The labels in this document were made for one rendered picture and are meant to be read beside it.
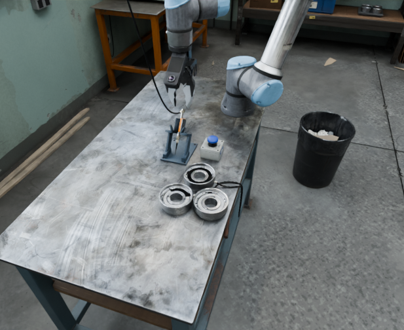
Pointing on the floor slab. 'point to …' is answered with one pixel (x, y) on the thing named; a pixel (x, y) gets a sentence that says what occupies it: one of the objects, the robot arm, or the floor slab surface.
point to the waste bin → (321, 148)
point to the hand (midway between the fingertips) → (180, 105)
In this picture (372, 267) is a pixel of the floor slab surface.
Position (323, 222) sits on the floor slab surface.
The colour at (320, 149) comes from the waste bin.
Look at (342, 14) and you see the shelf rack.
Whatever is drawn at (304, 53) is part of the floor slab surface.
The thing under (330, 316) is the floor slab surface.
